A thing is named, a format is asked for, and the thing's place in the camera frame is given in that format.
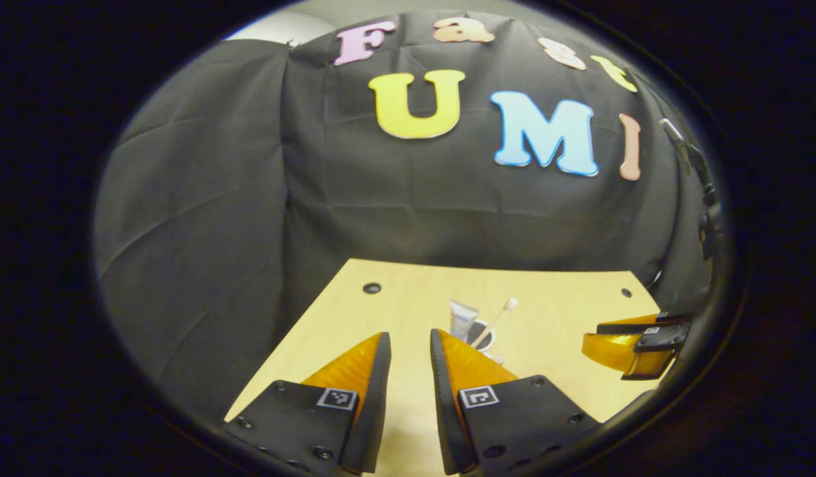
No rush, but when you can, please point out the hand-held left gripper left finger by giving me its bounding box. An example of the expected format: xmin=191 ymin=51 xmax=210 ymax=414
xmin=223 ymin=331 xmax=392 ymax=476

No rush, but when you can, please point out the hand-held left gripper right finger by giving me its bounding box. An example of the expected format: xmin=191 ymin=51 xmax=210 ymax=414
xmin=430 ymin=329 xmax=604 ymax=476

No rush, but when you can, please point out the white cup with wooden handle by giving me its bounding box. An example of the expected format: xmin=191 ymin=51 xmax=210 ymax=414
xmin=464 ymin=319 xmax=506 ymax=366

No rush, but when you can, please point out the white toothpaste tube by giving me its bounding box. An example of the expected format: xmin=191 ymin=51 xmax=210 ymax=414
xmin=449 ymin=299 xmax=480 ymax=342

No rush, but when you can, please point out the beige toothbrush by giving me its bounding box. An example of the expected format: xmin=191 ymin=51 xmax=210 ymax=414
xmin=471 ymin=297 xmax=518 ymax=348

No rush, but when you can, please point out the light wooden desktop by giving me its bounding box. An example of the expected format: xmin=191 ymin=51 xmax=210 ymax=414
xmin=225 ymin=258 xmax=664 ymax=477

